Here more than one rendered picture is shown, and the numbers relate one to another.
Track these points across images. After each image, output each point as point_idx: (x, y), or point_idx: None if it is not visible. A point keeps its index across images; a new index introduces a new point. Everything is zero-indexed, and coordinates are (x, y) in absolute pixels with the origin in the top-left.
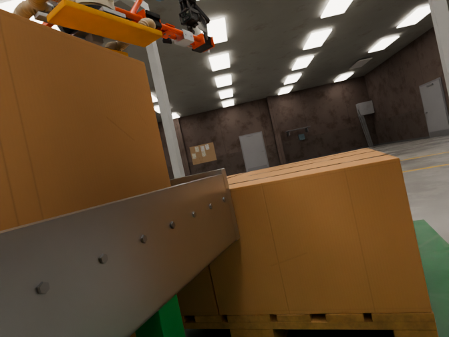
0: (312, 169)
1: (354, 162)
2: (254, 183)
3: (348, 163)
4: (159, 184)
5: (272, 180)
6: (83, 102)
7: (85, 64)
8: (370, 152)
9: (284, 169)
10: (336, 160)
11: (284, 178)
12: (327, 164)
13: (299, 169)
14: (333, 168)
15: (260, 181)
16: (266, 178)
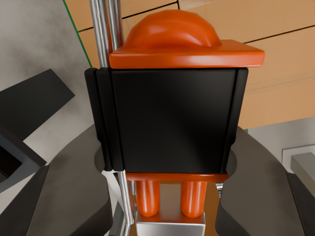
0: (282, 91)
1: (313, 97)
2: (244, 125)
3: (309, 93)
4: None
5: (257, 123)
6: None
7: None
8: None
9: (239, 11)
10: (306, 12)
11: (265, 122)
12: (294, 56)
13: (267, 64)
14: (297, 114)
15: (246, 118)
16: (245, 105)
